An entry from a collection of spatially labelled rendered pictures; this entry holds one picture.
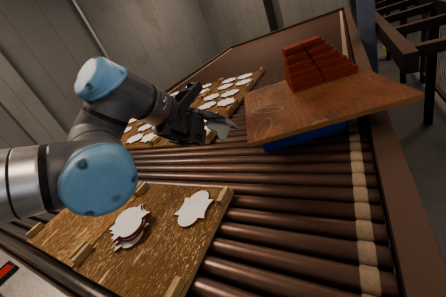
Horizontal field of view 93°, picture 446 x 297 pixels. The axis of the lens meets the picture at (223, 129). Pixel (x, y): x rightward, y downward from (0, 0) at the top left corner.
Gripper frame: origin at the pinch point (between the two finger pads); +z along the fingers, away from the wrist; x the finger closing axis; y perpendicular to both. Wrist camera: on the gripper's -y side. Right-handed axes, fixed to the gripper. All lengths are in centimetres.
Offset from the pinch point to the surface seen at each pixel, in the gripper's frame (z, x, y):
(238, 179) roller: 19.8, -2.4, 12.6
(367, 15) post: 98, 48, -107
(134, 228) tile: -2.9, -24.4, 29.6
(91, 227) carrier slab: -1, -51, 33
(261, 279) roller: 0.8, 14.6, 34.3
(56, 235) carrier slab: -5, -68, 38
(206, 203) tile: 8.2, -6.7, 21.1
